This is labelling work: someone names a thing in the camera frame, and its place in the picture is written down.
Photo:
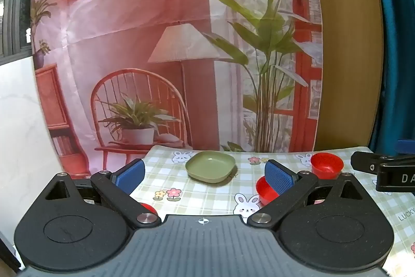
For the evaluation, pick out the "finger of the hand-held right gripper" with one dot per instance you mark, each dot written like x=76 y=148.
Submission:
x=364 y=163

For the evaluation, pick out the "printed room scene backdrop cloth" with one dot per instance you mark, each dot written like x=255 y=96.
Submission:
x=129 y=4

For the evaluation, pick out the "blue curtain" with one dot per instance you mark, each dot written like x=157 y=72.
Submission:
x=398 y=53

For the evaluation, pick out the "checked bunny print tablecloth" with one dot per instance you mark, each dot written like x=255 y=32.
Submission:
x=201 y=196

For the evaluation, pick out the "wooden panel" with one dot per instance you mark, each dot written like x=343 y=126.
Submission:
x=347 y=37

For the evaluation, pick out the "green square plate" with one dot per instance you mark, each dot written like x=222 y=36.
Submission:
x=210 y=168

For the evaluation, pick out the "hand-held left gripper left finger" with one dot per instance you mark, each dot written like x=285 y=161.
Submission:
x=131 y=178

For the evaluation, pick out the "red plastic bowl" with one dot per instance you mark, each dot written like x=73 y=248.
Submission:
x=264 y=191
x=148 y=208
x=326 y=165

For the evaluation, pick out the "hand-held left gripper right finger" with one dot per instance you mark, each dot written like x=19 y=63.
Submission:
x=277 y=179

